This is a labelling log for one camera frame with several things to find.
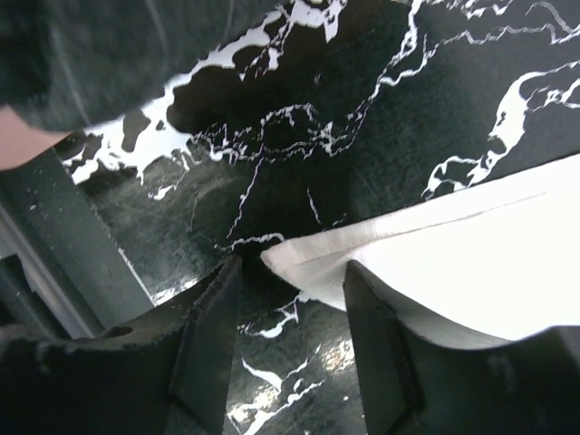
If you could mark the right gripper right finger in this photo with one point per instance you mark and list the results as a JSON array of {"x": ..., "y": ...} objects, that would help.
[{"x": 421, "y": 373}]

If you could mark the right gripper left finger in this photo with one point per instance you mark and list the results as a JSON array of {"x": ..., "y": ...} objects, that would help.
[{"x": 162, "y": 372}]

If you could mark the white cloth napkin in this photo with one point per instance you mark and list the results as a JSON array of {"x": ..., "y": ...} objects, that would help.
[{"x": 501, "y": 258}]

